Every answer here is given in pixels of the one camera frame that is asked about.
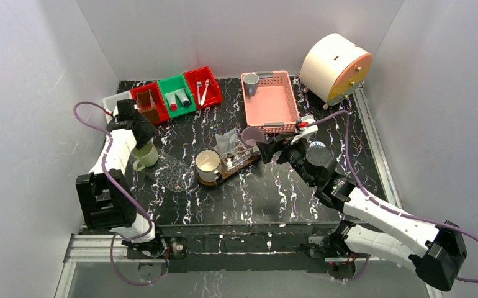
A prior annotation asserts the beige toothbrush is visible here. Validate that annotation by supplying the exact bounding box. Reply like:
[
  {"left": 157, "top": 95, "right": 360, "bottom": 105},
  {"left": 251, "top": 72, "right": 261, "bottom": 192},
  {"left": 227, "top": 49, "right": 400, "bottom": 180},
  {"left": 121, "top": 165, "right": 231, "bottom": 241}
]
[{"left": 227, "top": 147, "right": 260, "bottom": 158}]

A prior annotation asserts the purple mug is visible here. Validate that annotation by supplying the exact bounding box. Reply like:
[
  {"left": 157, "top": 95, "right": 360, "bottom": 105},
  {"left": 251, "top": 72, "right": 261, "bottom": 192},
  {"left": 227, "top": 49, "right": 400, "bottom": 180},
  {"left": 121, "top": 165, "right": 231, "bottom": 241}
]
[{"left": 241, "top": 126, "right": 266, "bottom": 149}]

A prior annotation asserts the green mug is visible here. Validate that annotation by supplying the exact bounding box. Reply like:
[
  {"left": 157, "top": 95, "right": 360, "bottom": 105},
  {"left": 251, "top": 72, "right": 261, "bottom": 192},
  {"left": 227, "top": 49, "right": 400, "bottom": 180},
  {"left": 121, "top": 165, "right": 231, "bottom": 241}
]
[{"left": 131, "top": 141, "right": 158, "bottom": 171}]

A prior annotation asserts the clear textured square holder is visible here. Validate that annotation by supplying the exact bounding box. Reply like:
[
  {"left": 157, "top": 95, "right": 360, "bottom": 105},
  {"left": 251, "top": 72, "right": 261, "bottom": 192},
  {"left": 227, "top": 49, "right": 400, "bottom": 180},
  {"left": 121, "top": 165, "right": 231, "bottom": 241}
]
[{"left": 212, "top": 140, "right": 251, "bottom": 169}]

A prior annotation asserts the black cap toothpaste tube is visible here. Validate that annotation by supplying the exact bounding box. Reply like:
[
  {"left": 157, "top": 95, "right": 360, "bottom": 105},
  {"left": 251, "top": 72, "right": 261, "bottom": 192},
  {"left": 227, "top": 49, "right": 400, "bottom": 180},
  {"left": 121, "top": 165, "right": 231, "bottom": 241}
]
[{"left": 223, "top": 128, "right": 237, "bottom": 151}]

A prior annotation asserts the orange cap toothpaste tube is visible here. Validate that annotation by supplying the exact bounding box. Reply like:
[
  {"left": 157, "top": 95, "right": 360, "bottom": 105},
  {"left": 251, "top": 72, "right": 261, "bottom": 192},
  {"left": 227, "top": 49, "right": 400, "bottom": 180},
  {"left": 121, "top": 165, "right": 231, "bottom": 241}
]
[{"left": 215, "top": 133, "right": 230, "bottom": 155}]

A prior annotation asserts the white ribbed mug black rim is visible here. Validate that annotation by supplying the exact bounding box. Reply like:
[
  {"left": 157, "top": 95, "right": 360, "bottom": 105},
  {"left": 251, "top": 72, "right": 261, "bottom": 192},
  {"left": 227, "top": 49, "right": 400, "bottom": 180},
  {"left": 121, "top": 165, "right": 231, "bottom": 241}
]
[{"left": 195, "top": 150, "right": 222, "bottom": 183}]

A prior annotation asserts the grey mug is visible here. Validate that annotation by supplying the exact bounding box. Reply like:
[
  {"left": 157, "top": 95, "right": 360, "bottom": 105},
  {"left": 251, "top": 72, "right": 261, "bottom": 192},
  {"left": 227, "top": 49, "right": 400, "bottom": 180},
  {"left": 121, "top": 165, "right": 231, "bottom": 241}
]
[{"left": 243, "top": 73, "right": 259, "bottom": 97}]

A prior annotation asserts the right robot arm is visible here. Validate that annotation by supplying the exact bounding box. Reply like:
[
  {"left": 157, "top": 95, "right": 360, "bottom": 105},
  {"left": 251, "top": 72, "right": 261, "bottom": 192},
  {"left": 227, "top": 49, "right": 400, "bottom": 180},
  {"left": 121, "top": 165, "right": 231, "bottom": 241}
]
[{"left": 256, "top": 137, "right": 467, "bottom": 291}]

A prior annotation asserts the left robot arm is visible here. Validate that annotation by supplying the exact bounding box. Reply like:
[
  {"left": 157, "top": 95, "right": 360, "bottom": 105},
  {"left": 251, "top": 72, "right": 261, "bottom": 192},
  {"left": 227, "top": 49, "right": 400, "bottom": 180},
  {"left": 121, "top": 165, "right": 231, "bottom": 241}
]
[{"left": 75, "top": 99, "right": 156, "bottom": 243}]

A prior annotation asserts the brown oval wooden tray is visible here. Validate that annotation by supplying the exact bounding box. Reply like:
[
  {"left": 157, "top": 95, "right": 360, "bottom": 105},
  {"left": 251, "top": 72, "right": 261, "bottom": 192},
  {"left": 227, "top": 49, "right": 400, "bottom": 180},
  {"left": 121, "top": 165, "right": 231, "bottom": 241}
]
[{"left": 195, "top": 155, "right": 261, "bottom": 186}]

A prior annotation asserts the pink cap toothpaste tube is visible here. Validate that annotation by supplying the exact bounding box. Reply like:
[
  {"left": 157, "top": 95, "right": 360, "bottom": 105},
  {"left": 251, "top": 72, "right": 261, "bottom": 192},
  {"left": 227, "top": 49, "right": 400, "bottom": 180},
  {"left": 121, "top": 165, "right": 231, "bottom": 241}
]
[{"left": 165, "top": 92, "right": 178, "bottom": 112}]

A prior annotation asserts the blue cap toothpaste tube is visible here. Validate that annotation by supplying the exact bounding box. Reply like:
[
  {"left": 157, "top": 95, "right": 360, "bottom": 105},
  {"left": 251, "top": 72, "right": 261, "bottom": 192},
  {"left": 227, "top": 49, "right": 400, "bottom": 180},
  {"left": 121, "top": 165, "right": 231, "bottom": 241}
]
[{"left": 175, "top": 89, "right": 191, "bottom": 107}]

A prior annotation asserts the white toothbrush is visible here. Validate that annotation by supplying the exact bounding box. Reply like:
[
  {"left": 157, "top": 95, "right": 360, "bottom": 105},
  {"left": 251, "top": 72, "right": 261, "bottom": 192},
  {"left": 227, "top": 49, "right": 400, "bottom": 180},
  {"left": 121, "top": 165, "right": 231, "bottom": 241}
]
[
  {"left": 199, "top": 79, "right": 210, "bottom": 106},
  {"left": 196, "top": 81, "right": 205, "bottom": 106}
]

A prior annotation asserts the left red plastic bin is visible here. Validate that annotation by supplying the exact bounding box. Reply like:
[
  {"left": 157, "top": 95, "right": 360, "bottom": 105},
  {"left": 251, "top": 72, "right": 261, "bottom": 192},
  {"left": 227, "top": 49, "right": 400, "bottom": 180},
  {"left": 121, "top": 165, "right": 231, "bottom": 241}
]
[{"left": 130, "top": 83, "right": 170, "bottom": 124}]

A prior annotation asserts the red plastic bin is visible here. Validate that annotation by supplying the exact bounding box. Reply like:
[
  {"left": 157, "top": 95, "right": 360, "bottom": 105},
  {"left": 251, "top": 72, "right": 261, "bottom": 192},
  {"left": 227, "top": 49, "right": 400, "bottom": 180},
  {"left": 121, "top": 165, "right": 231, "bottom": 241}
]
[
  {"left": 183, "top": 66, "right": 223, "bottom": 110},
  {"left": 130, "top": 83, "right": 170, "bottom": 124}
]

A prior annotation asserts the brown wooden holder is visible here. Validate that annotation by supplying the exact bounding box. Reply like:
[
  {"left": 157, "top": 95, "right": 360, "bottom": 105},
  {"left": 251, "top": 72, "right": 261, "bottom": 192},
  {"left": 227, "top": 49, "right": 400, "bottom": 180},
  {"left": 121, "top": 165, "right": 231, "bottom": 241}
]
[{"left": 137, "top": 90, "right": 160, "bottom": 124}]

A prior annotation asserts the pink perforated basket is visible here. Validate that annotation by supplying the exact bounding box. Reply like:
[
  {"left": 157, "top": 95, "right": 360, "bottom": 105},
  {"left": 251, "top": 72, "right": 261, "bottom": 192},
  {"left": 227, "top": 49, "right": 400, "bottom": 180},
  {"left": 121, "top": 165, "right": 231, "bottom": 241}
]
[{"left": 241, "top": 70, "right": 299, "bottom": 134}]

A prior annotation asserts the white plastic bin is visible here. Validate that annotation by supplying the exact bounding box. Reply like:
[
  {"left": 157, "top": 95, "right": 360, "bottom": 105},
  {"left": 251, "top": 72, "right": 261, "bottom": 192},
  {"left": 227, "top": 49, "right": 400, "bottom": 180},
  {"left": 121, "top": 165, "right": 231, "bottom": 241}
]
[{"left": 102, "top": 91, "right": 133, "bottom": 112}]

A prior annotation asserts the green plastic bin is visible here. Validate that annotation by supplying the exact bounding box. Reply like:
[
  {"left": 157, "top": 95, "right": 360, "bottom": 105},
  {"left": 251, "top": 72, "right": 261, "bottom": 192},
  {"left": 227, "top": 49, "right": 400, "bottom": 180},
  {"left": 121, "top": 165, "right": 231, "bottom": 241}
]
[{"left": 158, "top": 74, "right": 196, "bottom": 119}]

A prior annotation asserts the right red plastic bin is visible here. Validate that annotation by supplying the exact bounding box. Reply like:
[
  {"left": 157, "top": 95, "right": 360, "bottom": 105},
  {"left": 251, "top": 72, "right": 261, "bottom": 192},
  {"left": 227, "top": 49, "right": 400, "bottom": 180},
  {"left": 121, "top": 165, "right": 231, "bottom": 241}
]
[{"left": 183, "top": 66, "right": 223, "bottom": 110}]

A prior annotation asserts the white cylindrical appliance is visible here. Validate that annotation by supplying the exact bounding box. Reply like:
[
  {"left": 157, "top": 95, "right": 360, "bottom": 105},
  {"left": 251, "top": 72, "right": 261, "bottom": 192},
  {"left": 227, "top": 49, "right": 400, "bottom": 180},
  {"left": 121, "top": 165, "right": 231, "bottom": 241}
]
[{"left": 300, "top": 33, "right": 373, "bottom": 108}]

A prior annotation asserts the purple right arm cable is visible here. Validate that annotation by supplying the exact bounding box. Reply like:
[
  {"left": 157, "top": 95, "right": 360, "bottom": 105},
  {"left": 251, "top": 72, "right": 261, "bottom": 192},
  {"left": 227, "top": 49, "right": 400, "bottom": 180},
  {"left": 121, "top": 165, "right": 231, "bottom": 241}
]
[{"left": 300, "top": 109, "right": 478, "bottom": 284}]

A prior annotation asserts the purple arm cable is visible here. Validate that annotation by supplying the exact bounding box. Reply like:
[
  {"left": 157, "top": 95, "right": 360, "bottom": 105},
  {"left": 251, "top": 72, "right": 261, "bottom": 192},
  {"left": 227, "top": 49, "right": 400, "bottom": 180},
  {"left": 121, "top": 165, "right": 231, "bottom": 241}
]
[
  {"left": 73, "top": 101, "right": 155, "bottom": 287},
  {"left": 300, "top": 109, "right": 478, "bottom": 284}
]

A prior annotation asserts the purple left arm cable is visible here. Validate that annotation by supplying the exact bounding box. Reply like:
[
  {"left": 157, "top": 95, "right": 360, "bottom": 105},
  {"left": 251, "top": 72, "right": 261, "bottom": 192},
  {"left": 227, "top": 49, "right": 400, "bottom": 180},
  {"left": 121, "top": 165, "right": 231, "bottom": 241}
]
[{"left": 73, "top": 101, "right": 155, "bottom": 287}]

